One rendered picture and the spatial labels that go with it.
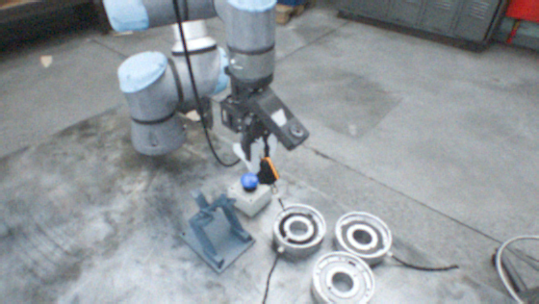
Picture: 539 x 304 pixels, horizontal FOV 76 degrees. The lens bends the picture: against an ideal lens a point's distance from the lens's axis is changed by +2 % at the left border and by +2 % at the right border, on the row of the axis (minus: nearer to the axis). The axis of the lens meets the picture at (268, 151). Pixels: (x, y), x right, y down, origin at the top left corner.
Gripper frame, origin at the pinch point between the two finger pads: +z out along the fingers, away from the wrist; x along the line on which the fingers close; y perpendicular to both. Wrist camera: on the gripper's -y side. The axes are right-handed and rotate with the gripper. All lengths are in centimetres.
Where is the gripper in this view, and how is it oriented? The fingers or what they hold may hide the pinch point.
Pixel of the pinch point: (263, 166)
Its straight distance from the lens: 67.4
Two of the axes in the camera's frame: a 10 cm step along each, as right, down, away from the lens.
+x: -6.8, 4.8, -5.6
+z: 0.0, 7.6, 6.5
